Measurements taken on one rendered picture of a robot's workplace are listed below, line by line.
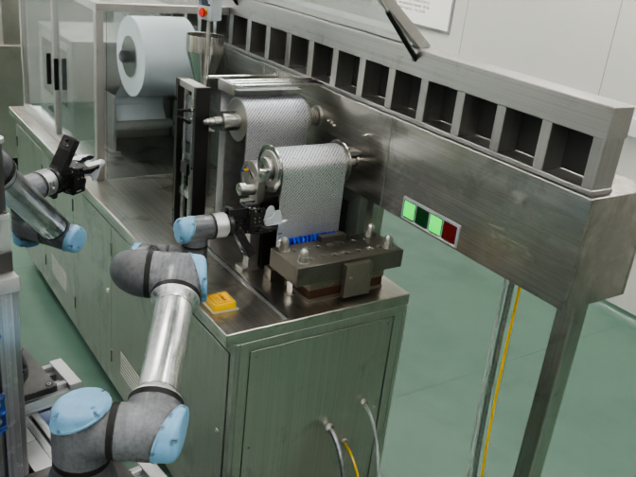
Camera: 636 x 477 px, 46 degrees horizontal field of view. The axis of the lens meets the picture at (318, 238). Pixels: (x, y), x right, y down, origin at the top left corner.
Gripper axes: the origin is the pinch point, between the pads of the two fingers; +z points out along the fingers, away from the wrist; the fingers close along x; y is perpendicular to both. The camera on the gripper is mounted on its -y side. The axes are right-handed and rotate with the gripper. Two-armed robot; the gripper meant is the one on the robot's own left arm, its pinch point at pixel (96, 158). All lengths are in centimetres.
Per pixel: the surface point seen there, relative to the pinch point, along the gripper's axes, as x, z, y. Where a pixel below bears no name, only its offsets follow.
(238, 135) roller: 27.6, 36.6, -9.0
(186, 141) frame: 9.9, 34.7, -1.1
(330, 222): 66, 37, 8
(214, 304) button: 52, -9, 24
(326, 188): 62, 35, -4
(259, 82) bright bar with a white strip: 27, 46, -25
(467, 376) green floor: 121, 146, 108
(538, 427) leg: 148, 19, 36
